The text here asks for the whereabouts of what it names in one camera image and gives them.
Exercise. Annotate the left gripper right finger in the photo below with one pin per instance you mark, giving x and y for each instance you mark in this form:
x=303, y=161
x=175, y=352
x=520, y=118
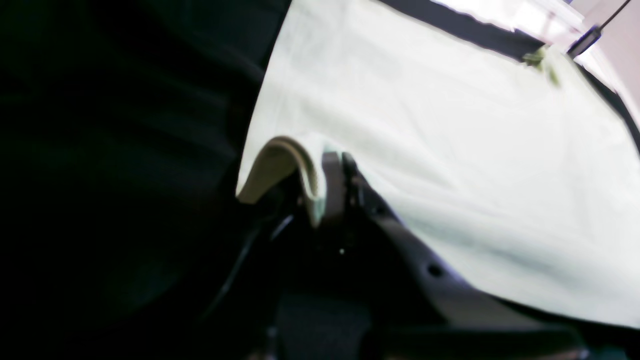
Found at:
x=458, y=303

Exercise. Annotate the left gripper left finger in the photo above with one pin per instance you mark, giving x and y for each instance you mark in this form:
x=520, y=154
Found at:
x=331, y=225

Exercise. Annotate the light green T-shirt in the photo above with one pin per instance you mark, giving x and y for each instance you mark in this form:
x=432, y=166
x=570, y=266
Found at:
x=522, y=178

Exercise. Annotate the black table cloth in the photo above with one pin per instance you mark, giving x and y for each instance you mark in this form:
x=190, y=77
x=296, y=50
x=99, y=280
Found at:
x=123, y=125

